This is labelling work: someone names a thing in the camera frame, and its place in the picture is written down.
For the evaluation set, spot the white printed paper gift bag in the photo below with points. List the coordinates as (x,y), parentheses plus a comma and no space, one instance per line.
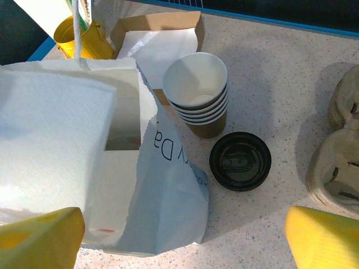
(42,126)

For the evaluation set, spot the cardboard cup carrier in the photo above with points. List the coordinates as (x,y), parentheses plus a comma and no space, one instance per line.
(333,168)

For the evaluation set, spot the yellow mug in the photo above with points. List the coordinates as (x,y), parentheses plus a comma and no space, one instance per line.
(95,42)

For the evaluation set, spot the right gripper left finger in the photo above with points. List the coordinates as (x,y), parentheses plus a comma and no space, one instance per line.
(36,243)

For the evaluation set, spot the cardboard box of napkins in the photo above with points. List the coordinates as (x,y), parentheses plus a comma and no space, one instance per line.
(168,21)

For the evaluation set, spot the white napkins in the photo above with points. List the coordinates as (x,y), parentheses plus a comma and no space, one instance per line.
(168,47)

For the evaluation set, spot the cream knife block orange top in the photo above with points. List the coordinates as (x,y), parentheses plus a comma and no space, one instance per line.
(45,11)

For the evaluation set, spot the stack of paper cups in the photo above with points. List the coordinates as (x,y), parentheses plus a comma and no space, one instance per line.
(196,75)

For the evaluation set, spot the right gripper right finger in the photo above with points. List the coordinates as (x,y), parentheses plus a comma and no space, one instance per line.
(325,241)

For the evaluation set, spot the black cup lid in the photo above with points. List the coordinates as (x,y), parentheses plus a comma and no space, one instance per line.
(240,161)

